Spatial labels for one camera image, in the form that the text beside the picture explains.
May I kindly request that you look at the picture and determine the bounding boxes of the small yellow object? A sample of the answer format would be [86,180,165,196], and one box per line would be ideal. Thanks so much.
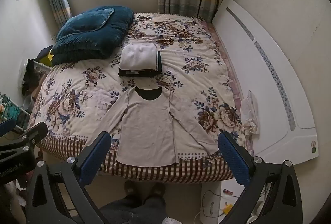
[220,203,233,215]

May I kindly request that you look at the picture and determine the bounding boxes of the white folded garment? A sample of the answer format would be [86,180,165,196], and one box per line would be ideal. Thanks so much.
[120,43,159,71]

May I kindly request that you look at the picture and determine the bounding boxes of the pink mattress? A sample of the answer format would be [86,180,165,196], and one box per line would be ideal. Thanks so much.
[199,18,255,156]

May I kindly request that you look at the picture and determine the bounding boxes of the teal folded velvet quilt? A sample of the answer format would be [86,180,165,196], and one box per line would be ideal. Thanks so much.
[52,5,134,66]

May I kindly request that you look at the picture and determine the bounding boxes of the yellow cloth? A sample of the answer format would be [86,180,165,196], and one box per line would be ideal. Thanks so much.
[43,49,55,67]

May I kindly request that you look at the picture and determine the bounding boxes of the grey slipper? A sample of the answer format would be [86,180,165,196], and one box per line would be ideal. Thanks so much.
[124,180,142,199]
[149,182,166,199]

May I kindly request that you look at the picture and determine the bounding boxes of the metal drying rack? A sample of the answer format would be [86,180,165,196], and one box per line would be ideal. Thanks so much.
[0,92,30,134]

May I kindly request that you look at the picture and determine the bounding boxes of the floral bed blanket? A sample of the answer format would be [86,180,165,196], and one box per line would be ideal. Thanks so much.
[27,12,249,184]

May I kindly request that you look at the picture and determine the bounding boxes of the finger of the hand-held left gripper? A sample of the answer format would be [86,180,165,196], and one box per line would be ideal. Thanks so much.
[0,117,17,137]
[0,122,49,160]

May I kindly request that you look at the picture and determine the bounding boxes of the stack of folded clothes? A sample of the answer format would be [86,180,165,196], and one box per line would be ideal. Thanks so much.
[118,51,163,78]

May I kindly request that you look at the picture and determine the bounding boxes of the black cable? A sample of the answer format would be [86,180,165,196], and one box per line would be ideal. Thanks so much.
[201,190,234,217]

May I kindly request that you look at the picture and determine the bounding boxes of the white bed headboard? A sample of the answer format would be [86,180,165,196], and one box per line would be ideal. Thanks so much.
[212,0,318,165]

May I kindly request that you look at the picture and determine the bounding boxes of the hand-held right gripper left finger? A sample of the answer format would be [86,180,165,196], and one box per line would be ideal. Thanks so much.
[26,131,112,224]

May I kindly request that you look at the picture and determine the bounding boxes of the pile of dark clothes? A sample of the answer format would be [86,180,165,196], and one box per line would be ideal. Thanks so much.
[21,45,53,96]

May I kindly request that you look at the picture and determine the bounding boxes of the grey bucket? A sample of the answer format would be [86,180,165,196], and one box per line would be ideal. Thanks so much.
[24,95,35,114]

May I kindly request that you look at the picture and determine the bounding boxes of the white nightstand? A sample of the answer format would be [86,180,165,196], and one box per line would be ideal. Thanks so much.
[201,177,261,224]

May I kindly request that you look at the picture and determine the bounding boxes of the white crumpled cloth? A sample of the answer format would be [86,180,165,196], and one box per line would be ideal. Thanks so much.
[240,90,260,135]

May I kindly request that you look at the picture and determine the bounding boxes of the person's legs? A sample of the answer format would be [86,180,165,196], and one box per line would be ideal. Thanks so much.
[99,194,166,224]

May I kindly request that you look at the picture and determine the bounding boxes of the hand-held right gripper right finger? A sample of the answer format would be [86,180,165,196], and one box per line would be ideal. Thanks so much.
[218,132,303,224]

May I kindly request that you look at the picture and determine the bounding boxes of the beige long-sleeve shirt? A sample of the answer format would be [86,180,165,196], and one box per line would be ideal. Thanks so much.
[102,86,218,167]

